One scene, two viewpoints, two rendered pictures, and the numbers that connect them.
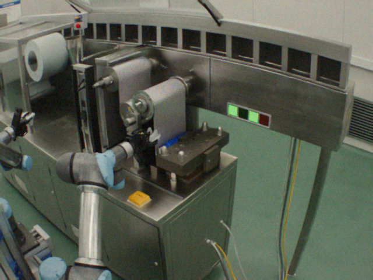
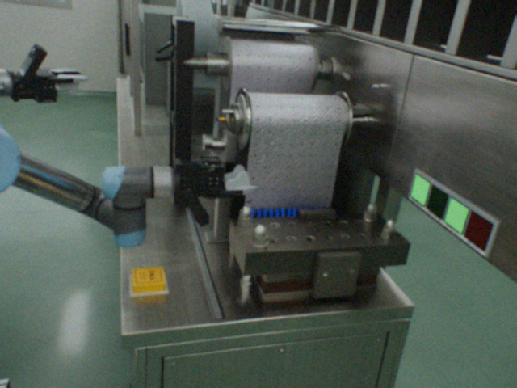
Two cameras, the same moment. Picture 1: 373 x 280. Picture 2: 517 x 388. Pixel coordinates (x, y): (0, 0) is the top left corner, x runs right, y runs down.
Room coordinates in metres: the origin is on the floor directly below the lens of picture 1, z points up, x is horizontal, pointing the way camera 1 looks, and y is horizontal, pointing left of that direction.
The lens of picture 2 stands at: (0.68, -0.49, 1.55)
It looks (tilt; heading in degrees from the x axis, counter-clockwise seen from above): 24 degrees down; 35
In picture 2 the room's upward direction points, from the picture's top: 6 degrees clockwise
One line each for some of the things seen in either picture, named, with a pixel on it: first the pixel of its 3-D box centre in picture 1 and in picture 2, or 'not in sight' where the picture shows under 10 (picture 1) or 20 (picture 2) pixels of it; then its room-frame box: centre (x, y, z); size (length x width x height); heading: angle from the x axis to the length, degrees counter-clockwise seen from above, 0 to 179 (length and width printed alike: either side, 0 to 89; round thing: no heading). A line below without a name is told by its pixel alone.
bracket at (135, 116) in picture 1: (134, 142); (219, 187); (1.58, 0.25, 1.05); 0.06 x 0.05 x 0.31; 142
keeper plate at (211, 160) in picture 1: (211, 158); (336, 275); (1.57, -0.12, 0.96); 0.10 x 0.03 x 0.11; 142
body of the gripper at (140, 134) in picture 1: (137, 142); (198, 178); (1.47, 0.22, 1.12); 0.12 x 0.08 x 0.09; 142
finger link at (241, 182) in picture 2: (155, 135); (243, 182); (1.54, 0.14, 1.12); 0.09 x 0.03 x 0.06; 141
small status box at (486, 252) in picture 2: (248, 115); (447, 208); (1.61, -0.30, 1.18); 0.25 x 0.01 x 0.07; 52
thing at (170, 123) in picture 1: (170, 124); (292, 179); (1.65, 0.08, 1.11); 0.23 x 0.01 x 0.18; 142
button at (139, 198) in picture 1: (139, 198); (148, 280); (1.31, 0.22, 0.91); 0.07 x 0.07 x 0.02; 52
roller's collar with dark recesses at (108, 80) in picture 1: (105, 81); (216, 64); (1.73, 0.41, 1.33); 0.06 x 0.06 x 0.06; 52
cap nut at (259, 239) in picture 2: (181, 155); (260, 234); (1.46, 0.02, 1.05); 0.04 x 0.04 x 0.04
